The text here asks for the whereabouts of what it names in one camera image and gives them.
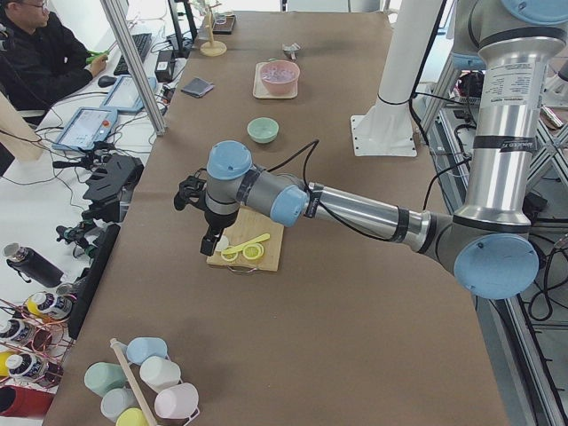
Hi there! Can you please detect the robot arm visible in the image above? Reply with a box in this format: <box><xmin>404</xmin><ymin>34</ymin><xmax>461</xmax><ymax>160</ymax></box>
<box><xmin>174</xmin><ymin>1</ymin><xmax>567</xmax><ymax>299</ymax></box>

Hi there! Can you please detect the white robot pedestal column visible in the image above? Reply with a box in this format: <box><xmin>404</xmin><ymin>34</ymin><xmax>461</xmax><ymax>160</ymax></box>
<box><xmin>351</xmin><ymin>0</ymin><xmax>446</xmax><ymax>157</ymax></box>

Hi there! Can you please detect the computer mouse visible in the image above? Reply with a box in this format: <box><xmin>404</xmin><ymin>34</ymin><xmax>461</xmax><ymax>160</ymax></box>
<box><xmin>98</xmin><ymin>75</ymin><xmax>116</xmax><ymax>88</ymax></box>

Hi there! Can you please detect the metal ice scoop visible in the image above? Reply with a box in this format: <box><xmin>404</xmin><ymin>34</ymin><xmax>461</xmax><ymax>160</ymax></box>
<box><xmin>282</xmin><ymin>43</ymin><xmax>301</xmax><ymax>61</ymax></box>

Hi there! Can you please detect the white steamed bun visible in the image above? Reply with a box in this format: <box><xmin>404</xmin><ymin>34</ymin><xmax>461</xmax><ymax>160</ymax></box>
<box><xmin>215</xmin><ymin>235</ymin><xmax>231</xmax><ymax>252</ymax></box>

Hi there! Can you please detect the cream white cup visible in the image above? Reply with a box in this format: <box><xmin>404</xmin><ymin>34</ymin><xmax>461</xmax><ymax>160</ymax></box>
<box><xmin>139</xmin><ymin>356</ymin><xmax>181</xmax><ymax>393</ymax></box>

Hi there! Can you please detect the copper wire bottle rack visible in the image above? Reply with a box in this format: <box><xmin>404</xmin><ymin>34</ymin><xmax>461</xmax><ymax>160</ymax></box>
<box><xmin>1</xmin><ymin>289</ymin><xmax>76</xmax><ymax>391</ymax></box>

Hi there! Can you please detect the yellow cup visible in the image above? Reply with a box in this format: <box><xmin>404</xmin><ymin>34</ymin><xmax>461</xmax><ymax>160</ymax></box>
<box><xmin>115</xmin><ymin>407</ymin><xmax>149</xmax><ymax>426</ymax></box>

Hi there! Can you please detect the black water bottle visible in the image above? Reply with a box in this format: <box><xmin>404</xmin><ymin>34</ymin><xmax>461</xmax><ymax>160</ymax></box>
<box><xmin>3</xmin><ymin>243</ymin><xmax>64</xmax><ymax>288</ymax></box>

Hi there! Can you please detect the yellow plastic knife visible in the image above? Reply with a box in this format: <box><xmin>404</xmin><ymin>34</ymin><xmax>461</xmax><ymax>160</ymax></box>
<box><xmin>221</xmin><ymin>233</ymin><xmax>271</xmax><ymax>255</ymax></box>

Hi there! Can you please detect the cream serving tray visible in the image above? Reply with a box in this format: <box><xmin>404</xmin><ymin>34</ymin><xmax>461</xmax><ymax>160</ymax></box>
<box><xmin>252</xmin><ymin>61</ymin><xmax>298</xmax><ymax>99</ymax></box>

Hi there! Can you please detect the grey cup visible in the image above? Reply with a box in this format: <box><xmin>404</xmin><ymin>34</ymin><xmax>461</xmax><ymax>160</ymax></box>
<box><xmin>100</xmin><ymin>388</ymin><xmax>137</xmax><ymax>422</ymax></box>

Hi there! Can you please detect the light blue cup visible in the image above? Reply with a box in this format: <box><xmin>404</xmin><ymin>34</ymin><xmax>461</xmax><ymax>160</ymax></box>
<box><xmin>126</xmin><ymin>337</ymin><xmax>168</xmax><ymax>366</ymax></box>

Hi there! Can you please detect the lemon slice near bun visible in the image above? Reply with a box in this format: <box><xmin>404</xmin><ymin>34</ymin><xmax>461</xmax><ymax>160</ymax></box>
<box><xmin>220</xmin><ymin>250</ymin><xmax>240</xmax><ymax>262</ymax></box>

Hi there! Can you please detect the dark wooden tray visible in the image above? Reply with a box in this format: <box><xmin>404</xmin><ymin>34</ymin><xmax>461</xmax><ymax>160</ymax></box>
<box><xmin>213</xmin><ymin>14</ymin><xmax>236</xmax><ymax>35</ymax></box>

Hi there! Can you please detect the blue teach pendant tablet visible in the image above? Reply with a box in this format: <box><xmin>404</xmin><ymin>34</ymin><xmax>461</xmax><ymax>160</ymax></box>
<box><xmin>51</xmin><ymin>107</ymin><xmax>118</xmax><ymax>152</ymax></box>

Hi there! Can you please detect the seated person in black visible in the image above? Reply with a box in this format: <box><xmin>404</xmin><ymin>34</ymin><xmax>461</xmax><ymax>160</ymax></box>
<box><xmin>1</xmin><ymin>1</ymin><xmax>107</xmax><ymax>113</ymax></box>

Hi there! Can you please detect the mint green cup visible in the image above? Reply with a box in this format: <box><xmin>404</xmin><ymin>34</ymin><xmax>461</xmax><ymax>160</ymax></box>
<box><xmin>83</xmin><ymin>362</ymin><xmax>127</xmax><ymax>397</ymax></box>

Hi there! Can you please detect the wooden mug tree stand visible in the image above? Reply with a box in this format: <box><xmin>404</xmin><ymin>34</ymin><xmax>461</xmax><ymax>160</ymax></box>
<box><xmin>191</xmin><ymin>0</ymin><xmax>227</xmax><ymax>57</ymax></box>

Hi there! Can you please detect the green ceramic bowl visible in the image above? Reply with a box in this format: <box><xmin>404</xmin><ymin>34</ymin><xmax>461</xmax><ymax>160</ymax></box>
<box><xmin>247</xmin><ymin>117</ymin><xmax>280</xmax><ymax>144</ymax></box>

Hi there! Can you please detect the aluminium frame post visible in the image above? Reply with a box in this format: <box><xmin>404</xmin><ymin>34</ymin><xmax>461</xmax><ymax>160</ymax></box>
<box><xmin>99</xmin><ymin>0</ymin><xmax>166</xmax><ymax>137</ymax></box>

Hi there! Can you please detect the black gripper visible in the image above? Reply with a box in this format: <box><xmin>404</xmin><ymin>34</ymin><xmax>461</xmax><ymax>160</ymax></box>
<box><xmin>173</xmin><ymin>176</ymin><xmax>239</xmax><ymax>256</ymax></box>

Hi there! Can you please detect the grey folded cloth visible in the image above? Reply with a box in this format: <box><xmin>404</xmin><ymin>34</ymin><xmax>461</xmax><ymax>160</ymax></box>
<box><xmin>181</xmin><ymin>77</ymin><xmax>215</xmax><ymax>98</ymax></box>

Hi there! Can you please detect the clear ice cubes pile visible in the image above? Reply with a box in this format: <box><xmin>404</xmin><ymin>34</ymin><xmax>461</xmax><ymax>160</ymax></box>
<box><xmin>261</xmin><ymin>63</ymin><xmax>297</xmax><ymax>83</ymax></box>

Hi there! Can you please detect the black keyboard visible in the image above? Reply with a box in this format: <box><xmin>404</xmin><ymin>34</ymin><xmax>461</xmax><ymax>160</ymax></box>
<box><xmin>113</xmin><ymin>33</ymin><xmax>153</xmax><ymax>76</ymax></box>

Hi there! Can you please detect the wooden rack handle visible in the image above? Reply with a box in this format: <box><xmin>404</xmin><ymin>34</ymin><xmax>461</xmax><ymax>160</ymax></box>
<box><xmin>109</xmin><ymin>338</ymin><xmax>158</xmax><ymax>426</ymax></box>

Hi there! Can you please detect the top stacked lemon slice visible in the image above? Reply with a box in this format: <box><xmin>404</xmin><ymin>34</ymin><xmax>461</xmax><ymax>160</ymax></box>
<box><xmin>241</xmin><ymin>243</ymin><xmax>264</xmax><ymax>260</ymax></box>

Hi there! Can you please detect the pink cup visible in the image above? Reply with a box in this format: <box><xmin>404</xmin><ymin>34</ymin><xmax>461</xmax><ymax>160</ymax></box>
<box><xmin>154</xmin><ymin>383</ymin><xmax>199</xmax><ymax>420</ymax></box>

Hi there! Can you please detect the pink bowl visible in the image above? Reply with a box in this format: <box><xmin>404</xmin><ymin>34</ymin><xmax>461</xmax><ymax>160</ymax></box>
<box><xmin>259</xmin><ymin>59</ymin><xmax>300</xmax><ymax>95</ymax></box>

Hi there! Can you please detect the bamboo cutting board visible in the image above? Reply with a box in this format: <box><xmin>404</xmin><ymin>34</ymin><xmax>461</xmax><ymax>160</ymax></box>
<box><xmin>207</xmin><ymin>207</ymin><xmax>284</xmax><ymax>272</ymax></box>

